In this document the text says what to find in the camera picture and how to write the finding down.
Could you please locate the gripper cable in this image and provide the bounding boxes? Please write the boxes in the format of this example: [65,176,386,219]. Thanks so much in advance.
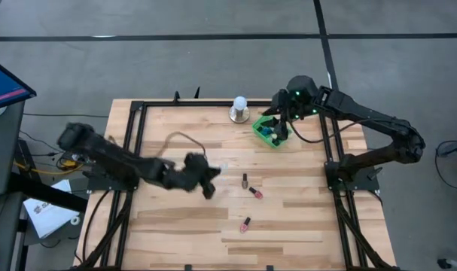
[158,131,207,159]
[288,119,368,145]

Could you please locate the black hanging cable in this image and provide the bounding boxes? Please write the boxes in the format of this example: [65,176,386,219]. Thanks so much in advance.
[81,190,112,264]

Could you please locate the grey floor device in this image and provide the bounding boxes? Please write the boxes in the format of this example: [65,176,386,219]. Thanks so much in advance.
[437,135,457,158]

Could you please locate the black aluminium table frame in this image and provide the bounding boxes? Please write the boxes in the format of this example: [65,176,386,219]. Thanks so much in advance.
[72,98,401,271]

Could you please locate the green plastic basket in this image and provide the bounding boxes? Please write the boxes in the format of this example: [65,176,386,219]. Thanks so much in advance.
[251,111,293,151]

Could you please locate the black looped floor cable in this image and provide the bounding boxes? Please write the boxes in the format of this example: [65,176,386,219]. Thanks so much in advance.
[434,139,457,192]

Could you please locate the grey chair leg caster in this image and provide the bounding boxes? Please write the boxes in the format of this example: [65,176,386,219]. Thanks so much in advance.
[437,257,457,270]

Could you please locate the white paper sheets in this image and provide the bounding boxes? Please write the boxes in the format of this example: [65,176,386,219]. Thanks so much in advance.
[23,179,81,239]

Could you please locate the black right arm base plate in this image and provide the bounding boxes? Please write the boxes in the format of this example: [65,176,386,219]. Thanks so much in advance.
[324,161,380,192]

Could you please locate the blue screen monitor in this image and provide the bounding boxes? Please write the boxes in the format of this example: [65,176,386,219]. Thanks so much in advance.
[0,55,38,113]

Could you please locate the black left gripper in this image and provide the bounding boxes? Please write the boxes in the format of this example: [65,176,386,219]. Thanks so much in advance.
[175,152,222,200]

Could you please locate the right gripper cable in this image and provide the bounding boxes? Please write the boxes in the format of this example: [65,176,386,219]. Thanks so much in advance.
[288,119,368,145]

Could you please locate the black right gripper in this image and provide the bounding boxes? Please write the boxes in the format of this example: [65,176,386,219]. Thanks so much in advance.
[263,88,291,142]

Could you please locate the yellow cable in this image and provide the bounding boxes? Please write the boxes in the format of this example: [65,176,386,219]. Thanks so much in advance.
[13,157,84,177]

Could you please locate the grey cabinet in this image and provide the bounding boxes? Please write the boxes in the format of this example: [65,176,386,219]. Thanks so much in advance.
[0,100,26,199]

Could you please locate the white bulb lamp brass base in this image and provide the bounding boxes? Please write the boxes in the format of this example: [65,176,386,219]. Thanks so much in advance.
[228,96,251,124]

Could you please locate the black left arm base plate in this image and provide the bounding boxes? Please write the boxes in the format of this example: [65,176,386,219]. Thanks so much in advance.
[87,176,139,192]

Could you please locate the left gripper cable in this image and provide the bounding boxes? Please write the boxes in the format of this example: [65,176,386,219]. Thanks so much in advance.
[158,131,207,159]

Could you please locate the black cable bundle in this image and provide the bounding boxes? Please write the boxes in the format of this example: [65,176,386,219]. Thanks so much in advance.
[19,129,82,170]

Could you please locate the black diagonal beam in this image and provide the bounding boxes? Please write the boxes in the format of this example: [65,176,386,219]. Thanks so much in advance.
[8,172,89,213]

